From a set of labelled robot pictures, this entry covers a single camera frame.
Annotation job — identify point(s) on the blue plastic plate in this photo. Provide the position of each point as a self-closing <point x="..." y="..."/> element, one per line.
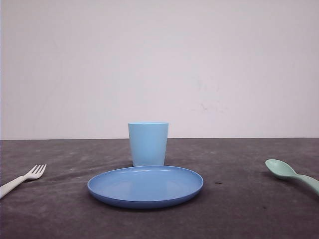
<point x="146" y="187"/>

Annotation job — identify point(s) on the light blue plastic cup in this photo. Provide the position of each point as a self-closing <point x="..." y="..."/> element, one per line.
<point x="148" y="141"/>

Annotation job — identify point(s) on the mint green plastic spoon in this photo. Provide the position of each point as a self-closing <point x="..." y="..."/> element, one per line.
<point x="284" y="171"/>

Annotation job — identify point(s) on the white plastic fork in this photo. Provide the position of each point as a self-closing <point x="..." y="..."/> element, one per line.
<point x="35" y="173"/>

